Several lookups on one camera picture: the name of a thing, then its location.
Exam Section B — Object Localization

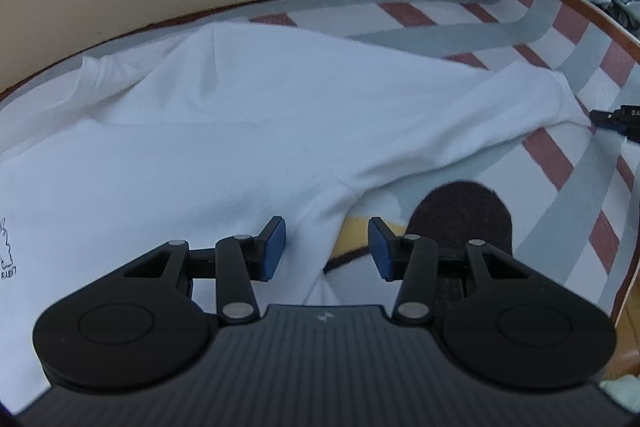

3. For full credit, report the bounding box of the checkered floor rug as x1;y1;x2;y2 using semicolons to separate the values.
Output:
1;0;639;357

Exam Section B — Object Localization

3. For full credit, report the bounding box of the light green garment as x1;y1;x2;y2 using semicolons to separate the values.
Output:
600;374;640;414

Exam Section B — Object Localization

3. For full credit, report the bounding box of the white long-sleeve shirt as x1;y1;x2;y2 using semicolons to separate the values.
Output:
1;23;587;413

